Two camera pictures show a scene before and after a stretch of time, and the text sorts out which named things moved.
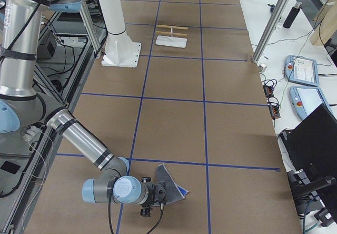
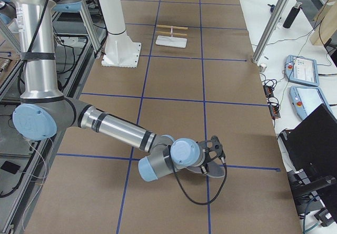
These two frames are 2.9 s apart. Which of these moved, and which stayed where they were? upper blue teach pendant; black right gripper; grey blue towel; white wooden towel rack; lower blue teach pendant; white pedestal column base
Moved: grey blue towel; black right gripper
Stayed: white pedestal column base; upper blue teach pendant; white wooden towel rack; lower blue teach pendant
